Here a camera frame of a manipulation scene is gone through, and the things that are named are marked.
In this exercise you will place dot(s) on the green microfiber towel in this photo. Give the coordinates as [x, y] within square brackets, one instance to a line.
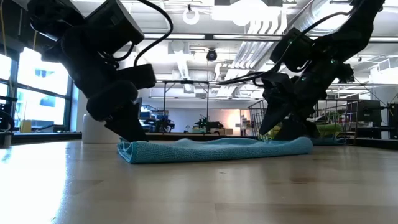
[329, 128]

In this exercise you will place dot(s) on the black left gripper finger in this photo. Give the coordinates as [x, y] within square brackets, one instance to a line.
[130, 127]

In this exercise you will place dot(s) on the large window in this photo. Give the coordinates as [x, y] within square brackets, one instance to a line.
[43, 71]

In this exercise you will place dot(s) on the black background table frame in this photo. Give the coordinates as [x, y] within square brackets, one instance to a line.
[186, 81]

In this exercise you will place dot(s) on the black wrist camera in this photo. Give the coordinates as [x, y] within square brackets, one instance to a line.
[140, 76]
[275, 82]

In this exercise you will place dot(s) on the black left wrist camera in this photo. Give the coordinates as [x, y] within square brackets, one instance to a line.
[140, 76]

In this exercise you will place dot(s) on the light blue microfiber towel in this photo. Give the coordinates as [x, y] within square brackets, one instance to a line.
[329, 141]

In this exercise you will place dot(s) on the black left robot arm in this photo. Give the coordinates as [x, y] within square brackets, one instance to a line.
[93, 25]

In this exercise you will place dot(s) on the potted succulent in white pot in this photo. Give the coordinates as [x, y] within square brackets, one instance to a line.
[93, 130]

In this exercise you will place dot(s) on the small grey cylinder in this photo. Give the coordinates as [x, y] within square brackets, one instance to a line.
[6, 140]

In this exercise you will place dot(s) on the black dome ceiling camera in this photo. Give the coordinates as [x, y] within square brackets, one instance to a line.
[211, 55]

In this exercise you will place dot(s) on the teal microfiber towel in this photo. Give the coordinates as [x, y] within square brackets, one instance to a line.
[217, 149]

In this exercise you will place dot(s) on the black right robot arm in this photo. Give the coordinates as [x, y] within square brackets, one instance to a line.
[351, 31]

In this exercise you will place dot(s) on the yellow container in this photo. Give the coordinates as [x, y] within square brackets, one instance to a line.
[25, 126]

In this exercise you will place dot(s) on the dark background monitor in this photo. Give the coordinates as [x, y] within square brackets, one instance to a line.
[370, 112]

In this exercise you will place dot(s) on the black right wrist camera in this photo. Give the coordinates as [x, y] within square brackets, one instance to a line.
[275, 82]

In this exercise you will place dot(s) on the small background robot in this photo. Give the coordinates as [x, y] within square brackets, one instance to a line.
[208, 124]

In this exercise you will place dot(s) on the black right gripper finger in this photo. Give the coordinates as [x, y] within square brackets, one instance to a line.
[298, 130]
[273, 115]

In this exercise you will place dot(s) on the round white ceiling lamp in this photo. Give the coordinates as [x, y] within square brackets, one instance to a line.
[190, 15]

